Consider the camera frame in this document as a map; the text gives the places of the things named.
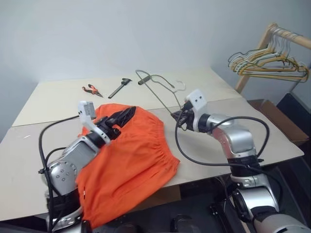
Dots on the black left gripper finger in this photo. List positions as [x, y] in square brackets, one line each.
[121, 114]
[126, 119]

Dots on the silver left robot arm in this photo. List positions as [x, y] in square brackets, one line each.
[73, 155]

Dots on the wooden clothes rack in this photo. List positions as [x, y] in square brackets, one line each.
[252, 60]

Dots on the black case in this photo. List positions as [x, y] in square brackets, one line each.
[297, 114]

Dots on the bunch of hangers on rack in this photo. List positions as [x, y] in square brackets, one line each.
[272, 75]

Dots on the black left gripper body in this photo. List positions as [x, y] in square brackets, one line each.
[110, 127]

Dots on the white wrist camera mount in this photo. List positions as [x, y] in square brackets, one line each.
[198, 99]
[84, 113]

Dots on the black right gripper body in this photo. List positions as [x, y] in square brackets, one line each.
[189, 120]

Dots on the orange shorts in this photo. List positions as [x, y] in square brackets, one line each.
[136, 150]

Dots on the brown cardboard box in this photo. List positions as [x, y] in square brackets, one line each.
[279, 121]

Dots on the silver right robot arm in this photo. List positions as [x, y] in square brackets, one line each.
[239, 140]

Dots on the small dark block clip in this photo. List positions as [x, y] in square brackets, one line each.
[142, 81]

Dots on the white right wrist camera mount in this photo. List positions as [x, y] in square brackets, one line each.
[198, 99]

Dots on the dark rounded shape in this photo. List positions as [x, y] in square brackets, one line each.
[180, 224]

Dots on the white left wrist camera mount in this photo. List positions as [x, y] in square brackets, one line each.
[84, 113]

